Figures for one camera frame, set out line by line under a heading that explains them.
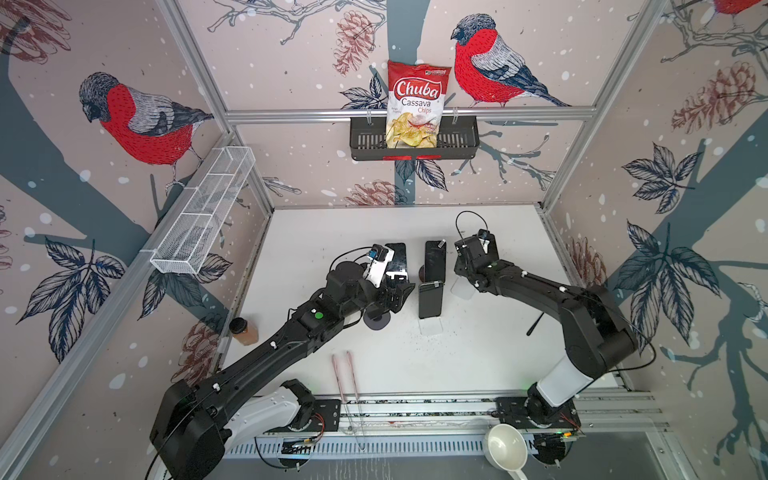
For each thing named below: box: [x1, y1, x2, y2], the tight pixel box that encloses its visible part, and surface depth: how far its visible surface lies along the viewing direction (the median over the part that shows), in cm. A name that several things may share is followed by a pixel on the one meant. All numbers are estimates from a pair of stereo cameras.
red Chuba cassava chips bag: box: [386, 60, 451, 149], surface depth 86 cm
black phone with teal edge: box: [418, 281, 444, 319], surface depth 84 cm
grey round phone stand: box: [363, 309, 391, 330], surface depth 92 cm
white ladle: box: [483, 424, 528, 480], surface depth 69 cm
